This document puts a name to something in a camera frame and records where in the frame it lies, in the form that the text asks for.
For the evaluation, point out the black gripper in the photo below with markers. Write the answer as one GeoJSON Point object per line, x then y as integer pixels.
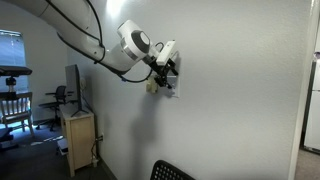
{"type": "Point", "coordinates": [160, 70]}

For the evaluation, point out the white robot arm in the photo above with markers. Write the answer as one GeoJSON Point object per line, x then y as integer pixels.
{"type": "Point", "coordinates": [66, 16]}

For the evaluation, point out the black monitor on stand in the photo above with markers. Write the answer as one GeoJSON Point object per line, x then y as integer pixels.
{"type": "Point", "coordinates": [71, 83]}

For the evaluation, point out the black office chair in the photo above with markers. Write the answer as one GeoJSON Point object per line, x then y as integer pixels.
{"type": "Point", "coordinates": [60, 91]}

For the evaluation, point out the light wooden cabinet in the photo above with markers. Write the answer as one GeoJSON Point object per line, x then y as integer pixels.
{"type": "Point", "coordinates": [80, 140]}

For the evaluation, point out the white box on floor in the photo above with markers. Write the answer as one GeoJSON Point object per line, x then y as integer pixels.
{"type": "Point", "coordinates": [62, 146]}

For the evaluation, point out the wooden slat chair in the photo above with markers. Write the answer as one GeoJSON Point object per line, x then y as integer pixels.
{"type": "Point", "coordinates": [15, 108]}

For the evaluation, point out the window blind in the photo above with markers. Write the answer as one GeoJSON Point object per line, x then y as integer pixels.
{"type": "Point", "coordinates": [11, 50]}

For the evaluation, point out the black stand base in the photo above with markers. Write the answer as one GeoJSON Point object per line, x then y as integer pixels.
{"type": "Point", "coordinates": [6, 136]}

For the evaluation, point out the white double switch plate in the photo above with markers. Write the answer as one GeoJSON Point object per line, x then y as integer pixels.
{"type": "Point", "coordinates": [176, 90]}

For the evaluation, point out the beige wall switch box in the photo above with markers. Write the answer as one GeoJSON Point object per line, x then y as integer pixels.
{"type": "Point", "coordinates": [150, 87]}

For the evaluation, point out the white wall corner trim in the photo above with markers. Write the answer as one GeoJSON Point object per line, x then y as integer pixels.
{"type": "Point", "coordinates": [301, 100]}

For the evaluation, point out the black camera on tripod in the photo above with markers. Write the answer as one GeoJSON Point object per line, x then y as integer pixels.
{"type": "Point", "coordinates": [15, 70]}

